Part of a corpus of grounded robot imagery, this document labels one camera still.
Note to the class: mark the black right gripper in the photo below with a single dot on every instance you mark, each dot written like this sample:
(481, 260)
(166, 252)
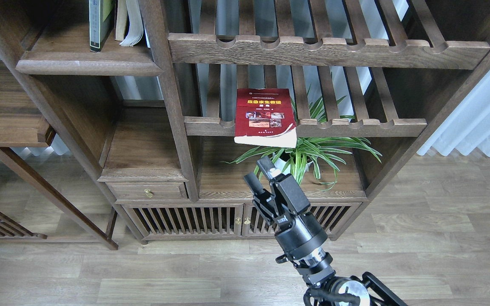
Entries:
(299, 233)

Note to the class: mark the dark wooden side table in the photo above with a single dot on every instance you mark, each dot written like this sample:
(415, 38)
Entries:
(23, 125)

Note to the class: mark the red paperback book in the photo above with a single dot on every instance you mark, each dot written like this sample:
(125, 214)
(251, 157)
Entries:
(264, 117)

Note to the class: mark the white plant pot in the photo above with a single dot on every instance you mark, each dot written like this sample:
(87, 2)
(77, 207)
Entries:
(281, 161)

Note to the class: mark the white pleated curtain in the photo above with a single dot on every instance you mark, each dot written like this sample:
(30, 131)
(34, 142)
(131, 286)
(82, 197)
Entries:
(467, 127)

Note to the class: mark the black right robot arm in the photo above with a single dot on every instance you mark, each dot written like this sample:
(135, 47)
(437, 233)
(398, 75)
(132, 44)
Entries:
(325, 288)

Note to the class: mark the brass drawer knob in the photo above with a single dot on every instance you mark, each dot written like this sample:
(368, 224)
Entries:
(148, 193)

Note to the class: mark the large dark wooden bookshelf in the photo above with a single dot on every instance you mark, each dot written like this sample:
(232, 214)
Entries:
(155, 118)

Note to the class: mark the black yellow-green book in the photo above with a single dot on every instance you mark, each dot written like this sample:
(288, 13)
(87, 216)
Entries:
(100, 21)

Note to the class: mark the upright cream books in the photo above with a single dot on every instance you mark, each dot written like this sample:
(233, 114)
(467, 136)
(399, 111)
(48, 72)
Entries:
(129, 27)

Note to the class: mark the green spider plant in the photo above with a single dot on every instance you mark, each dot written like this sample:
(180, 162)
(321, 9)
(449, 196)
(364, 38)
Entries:
(311, 151)

